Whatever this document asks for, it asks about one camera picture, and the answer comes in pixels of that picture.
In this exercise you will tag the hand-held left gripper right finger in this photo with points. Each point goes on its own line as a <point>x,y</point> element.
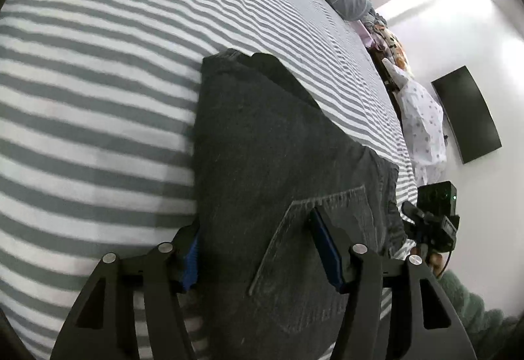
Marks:
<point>327,249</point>

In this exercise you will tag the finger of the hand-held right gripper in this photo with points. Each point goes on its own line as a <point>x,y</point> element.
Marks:
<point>413,214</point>

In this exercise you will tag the white dotted cloth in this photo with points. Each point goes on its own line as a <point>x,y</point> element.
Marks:
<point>421,126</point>

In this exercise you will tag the person's right hand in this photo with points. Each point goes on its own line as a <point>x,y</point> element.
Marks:
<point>436,263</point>

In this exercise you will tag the dark grey denim pants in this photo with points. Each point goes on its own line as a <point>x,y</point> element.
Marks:
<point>266,163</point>

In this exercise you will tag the pile of colourful clothes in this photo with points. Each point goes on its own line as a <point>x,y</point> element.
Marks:
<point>385,40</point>

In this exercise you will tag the black wall screen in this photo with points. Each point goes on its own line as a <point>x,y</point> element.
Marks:
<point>466,114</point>

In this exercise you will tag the grey white striped bed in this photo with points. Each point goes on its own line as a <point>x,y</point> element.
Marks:
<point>102,77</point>

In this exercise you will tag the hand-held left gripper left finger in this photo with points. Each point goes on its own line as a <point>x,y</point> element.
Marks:
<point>192,261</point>

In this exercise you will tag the person's right forearm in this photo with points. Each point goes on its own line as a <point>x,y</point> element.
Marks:
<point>475,311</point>

